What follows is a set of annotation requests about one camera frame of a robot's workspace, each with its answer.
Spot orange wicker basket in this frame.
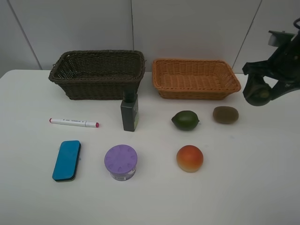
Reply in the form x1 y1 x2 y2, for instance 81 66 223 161
152 59 241 100

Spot brown kiwi fruit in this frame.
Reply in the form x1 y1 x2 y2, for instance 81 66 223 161
213 106 239 124

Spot green lime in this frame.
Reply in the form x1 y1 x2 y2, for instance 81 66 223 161
171 111 199 131

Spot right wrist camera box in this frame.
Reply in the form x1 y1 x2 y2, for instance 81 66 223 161
268 30 294 47

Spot orange red peach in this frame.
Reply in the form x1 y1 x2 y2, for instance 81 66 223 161
176 145 204 173

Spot white marker red caps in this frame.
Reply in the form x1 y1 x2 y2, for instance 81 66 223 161
49 118 99 128

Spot purple lidded round can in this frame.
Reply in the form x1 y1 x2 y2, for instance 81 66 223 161
104 144 138 181

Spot dark brown wicker basket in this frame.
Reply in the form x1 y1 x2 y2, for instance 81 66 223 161
49 50 145 100

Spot dark purple mangosteen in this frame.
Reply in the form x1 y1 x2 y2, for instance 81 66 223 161
245 81 271 106

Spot blue whiteboard eraser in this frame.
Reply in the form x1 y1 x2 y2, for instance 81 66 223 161
52 140 81 182

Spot dark green rectangular bottle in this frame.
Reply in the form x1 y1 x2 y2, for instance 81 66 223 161
120 90 139 132

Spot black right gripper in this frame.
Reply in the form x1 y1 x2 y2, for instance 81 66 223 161
242 33 300 100

